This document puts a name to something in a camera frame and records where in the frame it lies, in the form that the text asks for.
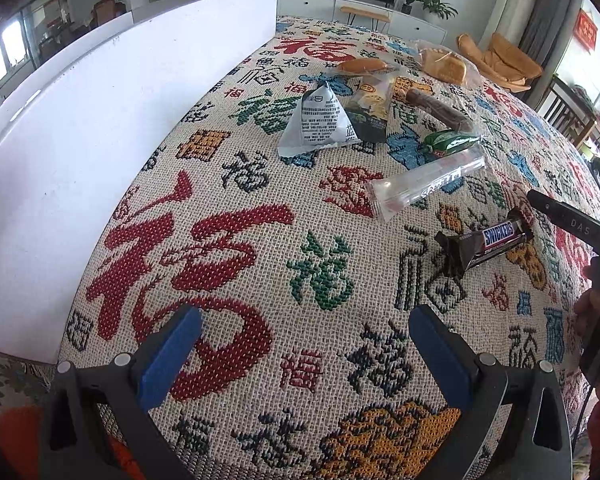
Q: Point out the clear long snack packet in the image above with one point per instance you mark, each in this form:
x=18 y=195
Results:
x=420 y=185

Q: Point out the white board panel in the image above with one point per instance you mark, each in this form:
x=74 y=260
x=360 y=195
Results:
x=105 y=125

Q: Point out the wooden dining chair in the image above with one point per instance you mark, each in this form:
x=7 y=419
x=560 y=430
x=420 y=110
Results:
x=567 y=110

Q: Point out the grey curtain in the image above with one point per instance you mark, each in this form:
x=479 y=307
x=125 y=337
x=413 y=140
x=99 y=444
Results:
x=550 y=15

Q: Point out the wooden stool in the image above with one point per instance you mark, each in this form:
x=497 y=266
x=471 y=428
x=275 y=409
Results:
x=365 y=12

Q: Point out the brown chocolate bar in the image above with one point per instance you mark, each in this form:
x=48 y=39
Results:
x=490 y=242

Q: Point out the woven printed cloth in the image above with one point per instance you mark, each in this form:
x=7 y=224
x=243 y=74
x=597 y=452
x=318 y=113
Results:
x=260 y=270

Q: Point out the orange cushioned chair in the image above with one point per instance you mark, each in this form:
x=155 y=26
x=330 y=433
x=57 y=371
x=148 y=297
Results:
x=510 y=60

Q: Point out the person's right hand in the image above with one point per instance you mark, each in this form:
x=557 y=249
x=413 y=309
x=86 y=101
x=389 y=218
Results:
x=590 y=312

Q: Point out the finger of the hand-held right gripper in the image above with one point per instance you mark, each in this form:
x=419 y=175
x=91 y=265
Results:
x=570 y=222

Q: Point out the grey triangular snack packet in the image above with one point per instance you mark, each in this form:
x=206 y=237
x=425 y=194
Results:
x=315 y=120

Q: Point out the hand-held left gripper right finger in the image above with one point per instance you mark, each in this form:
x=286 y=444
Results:
x=440 y=355

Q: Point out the window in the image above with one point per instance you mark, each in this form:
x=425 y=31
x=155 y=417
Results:
x=5 y=52

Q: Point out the small potted plant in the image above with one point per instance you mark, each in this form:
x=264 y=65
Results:
x=408 y=1

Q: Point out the white television cabinet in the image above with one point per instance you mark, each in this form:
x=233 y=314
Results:
x=310 y=5

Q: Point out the brown sausage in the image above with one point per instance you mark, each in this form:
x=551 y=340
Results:
x=435 y=106

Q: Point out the red wall poster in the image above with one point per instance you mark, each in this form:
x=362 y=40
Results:
x=587 y=30

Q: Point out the floral patterned cloth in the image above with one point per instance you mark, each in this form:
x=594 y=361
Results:
x=10 y=390

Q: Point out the green candy packet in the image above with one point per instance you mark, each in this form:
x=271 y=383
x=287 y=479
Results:
x=447 y=142

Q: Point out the bag of sliced bread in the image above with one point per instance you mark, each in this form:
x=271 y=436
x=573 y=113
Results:
x=442 y=65

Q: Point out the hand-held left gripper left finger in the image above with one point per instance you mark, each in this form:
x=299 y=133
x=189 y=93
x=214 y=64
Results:
x=172 y=355

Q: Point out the large green potted plant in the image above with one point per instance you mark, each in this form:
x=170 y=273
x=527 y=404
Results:
x=437 y=6

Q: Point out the dark snack packet yellow print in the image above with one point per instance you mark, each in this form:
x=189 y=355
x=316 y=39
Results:
x=372 y=110

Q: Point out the bread roll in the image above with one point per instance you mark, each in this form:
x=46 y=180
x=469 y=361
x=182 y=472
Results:
x=362 y=65

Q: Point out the white standing air conditioner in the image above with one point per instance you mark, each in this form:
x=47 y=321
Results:
x=512 y=5

